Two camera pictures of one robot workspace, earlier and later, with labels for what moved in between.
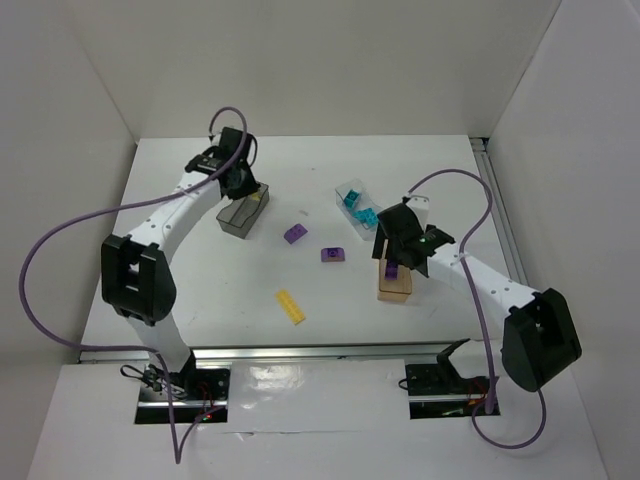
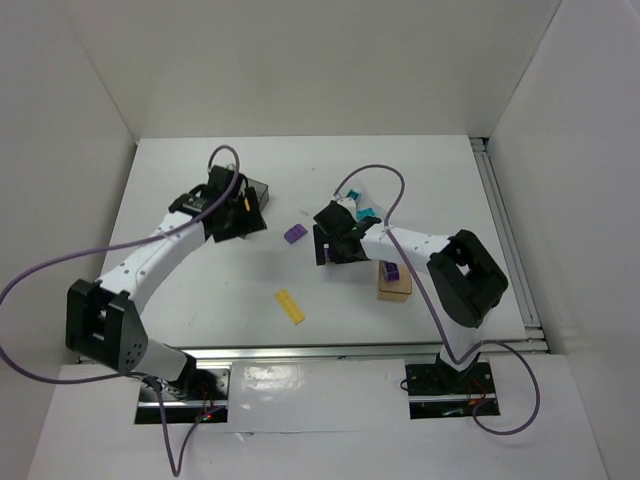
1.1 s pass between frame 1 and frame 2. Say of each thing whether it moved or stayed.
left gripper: moved
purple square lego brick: stayed
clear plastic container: stayed
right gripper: moved
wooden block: stayed
